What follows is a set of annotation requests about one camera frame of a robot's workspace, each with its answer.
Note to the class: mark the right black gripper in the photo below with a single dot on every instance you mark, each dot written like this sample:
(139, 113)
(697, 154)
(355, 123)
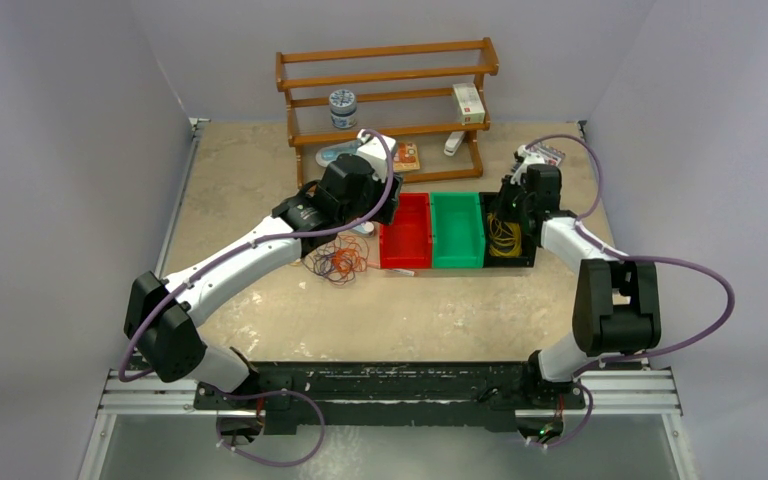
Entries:
(507, 189)

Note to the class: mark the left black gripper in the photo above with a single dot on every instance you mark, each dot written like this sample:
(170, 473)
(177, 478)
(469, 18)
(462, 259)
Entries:
(383, 216)

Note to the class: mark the black plastic bin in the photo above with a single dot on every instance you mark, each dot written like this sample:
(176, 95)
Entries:
(528, 250)

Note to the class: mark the red plastic bin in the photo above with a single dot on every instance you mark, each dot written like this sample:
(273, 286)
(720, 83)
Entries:
(407, 242)

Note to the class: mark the green plastic bin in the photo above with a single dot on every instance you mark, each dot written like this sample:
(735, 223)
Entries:
(457, 230)

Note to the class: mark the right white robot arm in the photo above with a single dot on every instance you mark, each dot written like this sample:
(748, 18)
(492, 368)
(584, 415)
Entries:
(616, 307)

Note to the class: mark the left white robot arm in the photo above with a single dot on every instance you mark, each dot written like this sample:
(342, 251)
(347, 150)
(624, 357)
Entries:
(163, 315)

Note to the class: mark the white blue staple remover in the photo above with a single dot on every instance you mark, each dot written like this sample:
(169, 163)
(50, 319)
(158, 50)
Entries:
(366, 229)

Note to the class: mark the orange spiral notebook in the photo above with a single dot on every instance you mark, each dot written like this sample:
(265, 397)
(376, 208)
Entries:
(407, 158)

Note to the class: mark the coloured marker set pack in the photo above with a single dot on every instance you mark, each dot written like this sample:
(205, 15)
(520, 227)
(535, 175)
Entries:
(550, 155)

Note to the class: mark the blue correction tape package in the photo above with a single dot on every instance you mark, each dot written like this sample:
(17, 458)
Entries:
(328, 154)

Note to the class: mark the white red marker pen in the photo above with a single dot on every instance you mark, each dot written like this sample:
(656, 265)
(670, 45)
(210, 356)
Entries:
(400, 271)

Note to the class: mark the white stapler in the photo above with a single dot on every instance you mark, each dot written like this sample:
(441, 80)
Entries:
(453, 143)

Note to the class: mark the blue white jar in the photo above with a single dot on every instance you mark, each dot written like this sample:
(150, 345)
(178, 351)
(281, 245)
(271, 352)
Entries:
(343, 107)

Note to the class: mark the white red box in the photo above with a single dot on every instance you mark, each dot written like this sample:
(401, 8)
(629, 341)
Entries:
(469, 105)

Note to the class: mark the wooden three-tier shelf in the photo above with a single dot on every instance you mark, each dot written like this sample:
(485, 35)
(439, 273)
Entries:
(403, 91)

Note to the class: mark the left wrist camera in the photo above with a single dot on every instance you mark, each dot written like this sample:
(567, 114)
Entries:
(376, 152)

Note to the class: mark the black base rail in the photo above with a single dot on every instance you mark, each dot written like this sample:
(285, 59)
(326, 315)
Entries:
(498, 396)

